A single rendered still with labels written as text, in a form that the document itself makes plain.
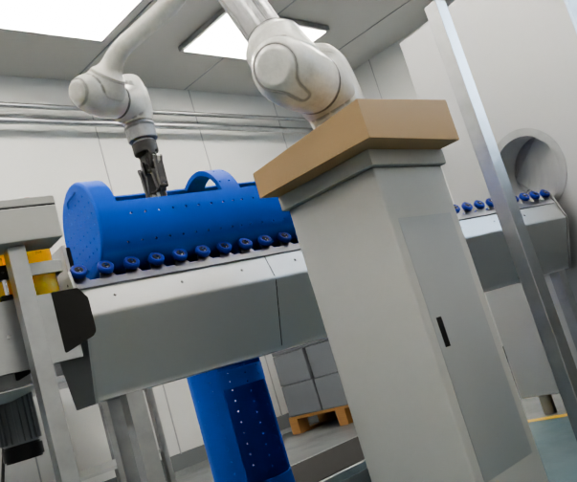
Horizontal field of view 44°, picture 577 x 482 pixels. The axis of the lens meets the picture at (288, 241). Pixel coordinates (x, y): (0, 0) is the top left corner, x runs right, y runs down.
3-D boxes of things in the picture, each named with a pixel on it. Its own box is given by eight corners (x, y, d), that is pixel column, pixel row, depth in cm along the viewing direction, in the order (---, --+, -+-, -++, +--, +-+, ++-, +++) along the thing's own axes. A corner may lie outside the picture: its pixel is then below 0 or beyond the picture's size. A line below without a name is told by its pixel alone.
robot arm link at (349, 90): (378, 112, 195) (347, 42, 199) (353, 101, 179) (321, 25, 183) (328, 140, 202) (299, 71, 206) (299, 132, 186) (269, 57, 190)
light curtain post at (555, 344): (607, 449, 243) (445, 0, 270) (597, 455, 240) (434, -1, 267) (590, 451, 248) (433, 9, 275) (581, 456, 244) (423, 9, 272)
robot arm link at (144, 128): (146, 130, 223) (151, 148, 222) (119, 131, 218) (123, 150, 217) (158, 118, 216) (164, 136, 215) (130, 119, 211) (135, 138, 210)
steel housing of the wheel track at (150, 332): (585, 264, 307) (557, 188, 312) (104, 401, 177) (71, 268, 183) (530, 280, 329) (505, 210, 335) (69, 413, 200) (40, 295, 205)
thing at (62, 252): (80, 288, 192) (70, 244, 194) (72, 290, 191) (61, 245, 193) (69, 296, 200) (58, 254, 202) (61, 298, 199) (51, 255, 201)
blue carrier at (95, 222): (357, 223, 240) (329, 146, 246) (111, 263, 188) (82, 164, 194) (310, 251, 262) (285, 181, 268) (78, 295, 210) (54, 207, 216)
